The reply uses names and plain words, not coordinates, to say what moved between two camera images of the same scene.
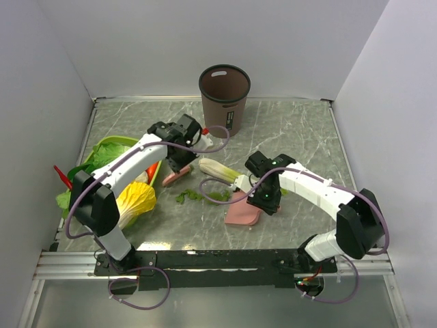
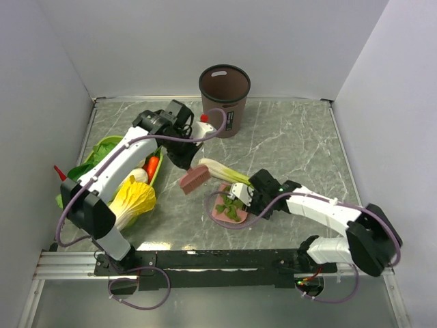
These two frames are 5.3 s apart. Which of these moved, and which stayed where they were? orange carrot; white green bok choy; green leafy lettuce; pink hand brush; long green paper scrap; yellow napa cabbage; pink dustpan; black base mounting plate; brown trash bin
Moved: pink hand brush; long green paper scrap; pink dustpan
Stayed: black base mounting plate; orange carrot; white green bok choy; green leafy lettuce; yellow napa cabbage; brown trash bin
